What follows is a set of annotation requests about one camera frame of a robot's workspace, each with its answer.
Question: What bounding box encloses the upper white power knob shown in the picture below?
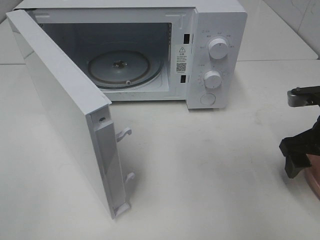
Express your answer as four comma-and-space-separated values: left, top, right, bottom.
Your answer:
208, 36, 229, 60

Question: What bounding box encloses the white microwave oven body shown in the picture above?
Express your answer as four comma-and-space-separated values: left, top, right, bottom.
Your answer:
10, 0, 247, 109

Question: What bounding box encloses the lower white timer knob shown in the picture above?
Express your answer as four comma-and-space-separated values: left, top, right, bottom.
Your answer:
203, 70, 222, 89

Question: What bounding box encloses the round white door release button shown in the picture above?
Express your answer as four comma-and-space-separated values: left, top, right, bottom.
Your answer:
200, 93, 216, 106

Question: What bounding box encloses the white microwave door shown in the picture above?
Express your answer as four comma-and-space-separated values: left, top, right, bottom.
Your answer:
6, 10, 135, 219

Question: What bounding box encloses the pink round plate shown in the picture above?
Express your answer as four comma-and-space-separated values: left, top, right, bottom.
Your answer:
305, 154, 320, 199

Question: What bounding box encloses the glass microwave turntable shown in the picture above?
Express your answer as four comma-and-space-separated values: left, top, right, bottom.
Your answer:
88, 50, 164, 90

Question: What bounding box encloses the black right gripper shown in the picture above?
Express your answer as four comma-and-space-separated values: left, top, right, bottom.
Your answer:
279, 86, 320, 178

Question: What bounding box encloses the white warning label sticker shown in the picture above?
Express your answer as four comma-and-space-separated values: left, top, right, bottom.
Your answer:
174, 44, 190, 74

